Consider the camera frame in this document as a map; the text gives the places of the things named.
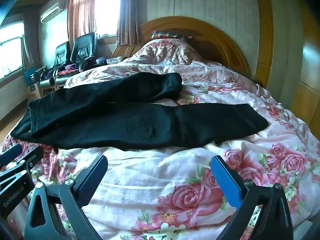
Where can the mauve curtain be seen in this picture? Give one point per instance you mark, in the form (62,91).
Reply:
(127,17)

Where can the blue basket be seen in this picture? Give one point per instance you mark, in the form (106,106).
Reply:
(30,76)

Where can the black pants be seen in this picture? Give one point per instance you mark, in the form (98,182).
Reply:
(100,125)

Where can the checkered pillow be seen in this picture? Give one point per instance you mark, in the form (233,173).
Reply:
(165,34)

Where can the purple cloth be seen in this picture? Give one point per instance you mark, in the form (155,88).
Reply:
(70,66)

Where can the pink curtain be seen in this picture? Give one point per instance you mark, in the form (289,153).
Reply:
(80,10)

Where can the white plastic container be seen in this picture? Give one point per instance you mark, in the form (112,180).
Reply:
(115,61)

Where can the pink floral blanket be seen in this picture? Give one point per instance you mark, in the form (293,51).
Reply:
(155,180)

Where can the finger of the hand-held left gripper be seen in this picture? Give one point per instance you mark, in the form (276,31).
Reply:
(27,162)
(11,155)

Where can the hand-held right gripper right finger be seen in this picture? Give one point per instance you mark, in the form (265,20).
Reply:
(225,182)

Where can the white air conditioner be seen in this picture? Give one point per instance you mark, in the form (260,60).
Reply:
(52,11)

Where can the bright window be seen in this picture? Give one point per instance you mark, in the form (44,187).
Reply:
(108,7)

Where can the wooden headboard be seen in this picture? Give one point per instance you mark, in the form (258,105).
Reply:
(212,37)

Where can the black massage chair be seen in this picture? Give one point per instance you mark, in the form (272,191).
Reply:
(83,47)
(60,52)

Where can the red checkered cushion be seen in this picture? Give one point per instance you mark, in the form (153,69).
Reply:
(66,72)

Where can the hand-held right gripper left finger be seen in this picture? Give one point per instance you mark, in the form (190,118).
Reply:
(93,173)

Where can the side window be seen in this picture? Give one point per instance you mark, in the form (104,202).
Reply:
(11,55)

